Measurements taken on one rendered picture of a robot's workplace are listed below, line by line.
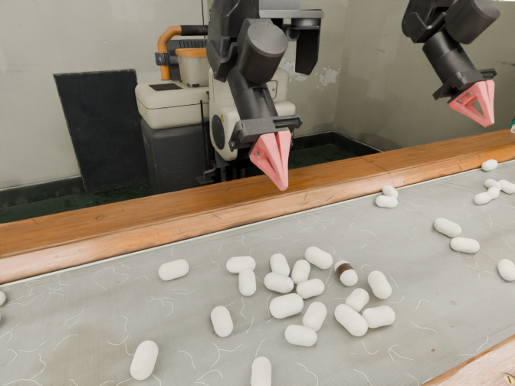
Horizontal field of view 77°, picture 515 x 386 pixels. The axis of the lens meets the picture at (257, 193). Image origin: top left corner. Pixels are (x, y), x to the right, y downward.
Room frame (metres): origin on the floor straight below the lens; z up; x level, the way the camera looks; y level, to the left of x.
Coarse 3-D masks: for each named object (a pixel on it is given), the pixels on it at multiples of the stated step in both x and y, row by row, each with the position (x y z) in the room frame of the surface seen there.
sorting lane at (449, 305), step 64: (448, 192) 0.53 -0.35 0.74; (128, 256) 0.35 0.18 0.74; (192, 256) 0.35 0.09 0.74; (256, 256) 0.35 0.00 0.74; (384, 256) 0.35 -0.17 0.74; (448, 256) 0.35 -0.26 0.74; (512, 256) 0.35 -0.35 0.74; (0, 320) 0.24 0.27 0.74; (64, 320) 0.24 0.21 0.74; (128, 320) 0.24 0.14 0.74; (192, 320) 0.24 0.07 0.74; (256, 320) 0.24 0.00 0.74; (448, 320) 0.24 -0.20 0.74; (512, 320) 0.24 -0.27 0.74; (0, 384) 0.17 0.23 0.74; (64, 384) 0.17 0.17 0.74; (128, 384) 0.17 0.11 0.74; (192, 384) 0.17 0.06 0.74; (320, 384) 0.17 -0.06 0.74; (384, 384) 0.17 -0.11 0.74
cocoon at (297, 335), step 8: (288, 328) 0.22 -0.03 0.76; (296, 328) 0.22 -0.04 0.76; (304, 328) 0.22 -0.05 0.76; (288, 336) 0.21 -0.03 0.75; (296, 336) 0.21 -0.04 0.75; (304, 336) 0.21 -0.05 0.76; (312, 336) 0.21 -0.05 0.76; (296, 344) 0.21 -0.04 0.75; (304, 344) 0.21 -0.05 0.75; (312, 344) 0.21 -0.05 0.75
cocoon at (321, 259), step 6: (306, 252) 0.33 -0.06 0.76; (312, 252) 0.33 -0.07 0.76; (318, 252) 0.33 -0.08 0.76; (324, 252) 0.33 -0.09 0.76; (306, 258) 0.33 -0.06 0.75; (312, 258) 0.33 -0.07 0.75; (318, 258) 0.32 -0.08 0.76; (324, 258) 0.32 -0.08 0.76; (330, 258) 0.32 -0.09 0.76; (318, 264) 0.32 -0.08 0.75; (324, 264) 0.31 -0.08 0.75; (330, 264) 0.32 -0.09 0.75
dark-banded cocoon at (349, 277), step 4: (340, 260) 0.32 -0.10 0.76; (344, 260) 0.31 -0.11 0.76; (336, 264) 0.31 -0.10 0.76; (344, 272) 0.29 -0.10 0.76; (348, 272) 0.29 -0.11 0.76; (352, 272) 0.29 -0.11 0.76; (340, 276) 0.29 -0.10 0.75; (344, 276) 0.29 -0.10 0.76; (348, 276) 0.29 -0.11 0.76; (352, 276) 0.29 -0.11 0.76; (356, 276) 0.29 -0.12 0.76; (344, 280) 0.29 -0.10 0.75; (348, 280) 0.29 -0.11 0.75; (352, 280) 0.29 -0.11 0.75; (356, 280) 0.29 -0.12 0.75; (344, 284) 0.29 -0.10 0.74; (348, 284) 0.29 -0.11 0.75; (352, 284) 0.29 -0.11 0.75
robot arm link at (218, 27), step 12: (216, 0) 0.55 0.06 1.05; (228, 0) 0.52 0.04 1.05; (240, 0) 0.53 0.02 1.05; (252, 0) 0.54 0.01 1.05; (216, 12) 0.54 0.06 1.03; (228, 12) 0.53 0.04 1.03; (240, 12) 0.53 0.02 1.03; (252, 12) 0.54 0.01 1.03; (216, 24) 0.55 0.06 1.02; (228, 24) 0.53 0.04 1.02; (240, 24) 0.54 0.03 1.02; (216, 36) 0.55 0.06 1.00; (228, 36) 0.54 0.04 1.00; (228, 48) 0.55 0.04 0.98
